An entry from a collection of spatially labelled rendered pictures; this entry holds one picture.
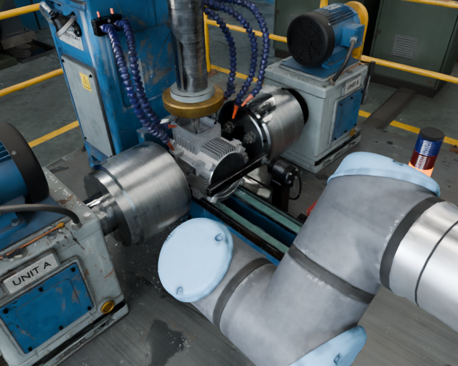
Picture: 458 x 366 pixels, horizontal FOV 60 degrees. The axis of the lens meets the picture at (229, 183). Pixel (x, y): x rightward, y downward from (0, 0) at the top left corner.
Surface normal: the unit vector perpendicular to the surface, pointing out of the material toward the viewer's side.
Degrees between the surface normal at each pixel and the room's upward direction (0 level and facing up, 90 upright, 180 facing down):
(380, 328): 0
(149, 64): 90
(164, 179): 47
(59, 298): 90
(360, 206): 37
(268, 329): 43
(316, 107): 90
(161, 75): 90
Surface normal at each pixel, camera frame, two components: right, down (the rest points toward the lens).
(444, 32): -0.64, 0.49
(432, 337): -0.02, -0.78
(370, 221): -0.69, -0.29
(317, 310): -0.14, 0.00
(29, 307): 0.70, 0.43
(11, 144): 0.42, -0.37
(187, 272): -0.47, -0.44
